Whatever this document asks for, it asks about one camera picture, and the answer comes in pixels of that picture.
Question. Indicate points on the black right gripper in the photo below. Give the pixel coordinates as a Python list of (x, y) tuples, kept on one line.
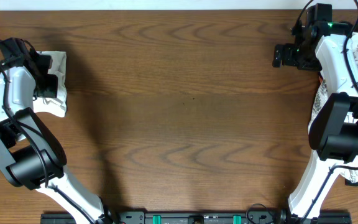
[(282, 55)]

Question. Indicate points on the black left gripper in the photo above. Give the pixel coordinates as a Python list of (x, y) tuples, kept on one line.
[(49, 83)]

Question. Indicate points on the white t-shirt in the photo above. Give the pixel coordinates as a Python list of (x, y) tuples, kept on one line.
[(21, 87)]

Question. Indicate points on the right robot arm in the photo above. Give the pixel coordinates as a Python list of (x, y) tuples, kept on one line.
[(331, 49)]

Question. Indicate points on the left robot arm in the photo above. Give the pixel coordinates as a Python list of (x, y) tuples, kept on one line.
[(30, 155)]

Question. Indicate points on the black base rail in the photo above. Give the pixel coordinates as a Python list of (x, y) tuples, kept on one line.
[(253, 216)]

